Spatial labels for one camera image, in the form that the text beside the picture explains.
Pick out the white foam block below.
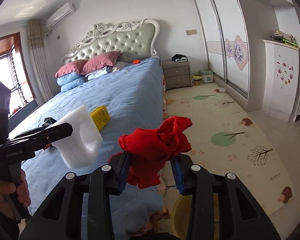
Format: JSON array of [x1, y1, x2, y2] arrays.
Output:
[[52, 105, 103, 169]]

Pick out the yellow carton box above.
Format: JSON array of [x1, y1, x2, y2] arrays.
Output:
[[90, 106, 110, 132]]

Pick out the red cloth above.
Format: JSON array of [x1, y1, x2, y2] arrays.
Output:
[[118, 116, 192, 192]]

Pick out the yellow trash bin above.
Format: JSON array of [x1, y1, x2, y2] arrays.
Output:
[[169, 194, 221, 240]]

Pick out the person's left hand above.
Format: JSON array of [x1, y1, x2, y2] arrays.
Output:
[[0, 170, 31, 219]]

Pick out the window with metal bars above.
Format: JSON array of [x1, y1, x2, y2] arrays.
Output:
[[0, 33, 36, 116]]

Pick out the cartoon foam floor mat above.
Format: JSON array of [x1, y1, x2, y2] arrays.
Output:
[[157, 82, 296, 235]]

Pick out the left pink pillow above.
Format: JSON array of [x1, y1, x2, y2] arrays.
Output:
[[55, 60, 88, 78]]

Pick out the pink pillow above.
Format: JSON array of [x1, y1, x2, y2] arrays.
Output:
[[55, 60, 88, 78], [79, 51, 122, 75]]

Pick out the beige curtain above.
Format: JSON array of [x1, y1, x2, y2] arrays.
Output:
[[27, 20, 53, 102]]

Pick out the folded striped blanket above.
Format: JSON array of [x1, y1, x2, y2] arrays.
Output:
[[85, 62, 127, 81]]

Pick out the right pink pillow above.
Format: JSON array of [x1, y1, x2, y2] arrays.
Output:
[[79, 51, 122, 75]]

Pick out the small white floor box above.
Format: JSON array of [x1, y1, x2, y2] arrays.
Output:
[[219, 88, 226, 94]]

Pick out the white air conditioner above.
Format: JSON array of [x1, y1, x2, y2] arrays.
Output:
[[45, 2, 76, 31]]

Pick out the tufted green headboard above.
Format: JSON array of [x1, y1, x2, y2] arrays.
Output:
[[62, 19, 160, 65]]

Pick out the colourful toys by box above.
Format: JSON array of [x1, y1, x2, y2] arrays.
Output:
[[191, 75, 203, 86]]

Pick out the green white storage box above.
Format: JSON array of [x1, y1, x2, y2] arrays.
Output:
[[199, 70, 214, 83]]

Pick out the white corner cabinet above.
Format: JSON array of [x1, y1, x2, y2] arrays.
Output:
[[262, 40, 300, 122]]

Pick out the grey nightstand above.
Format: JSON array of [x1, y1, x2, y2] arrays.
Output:
[[161, 61, 192, 90]]

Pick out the black white clothes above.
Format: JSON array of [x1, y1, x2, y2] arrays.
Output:
[[172, 54, 188, 63]]

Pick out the clutter on cabinet top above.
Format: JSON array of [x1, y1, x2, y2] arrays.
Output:
[[271, 30, 298, 48]]

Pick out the sliding door wardrobe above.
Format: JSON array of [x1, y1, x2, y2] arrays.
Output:
[[194, 0, 250, 98]]

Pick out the wall switch plate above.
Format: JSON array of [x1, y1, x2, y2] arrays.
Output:
[[186, 29, 198, 36]]

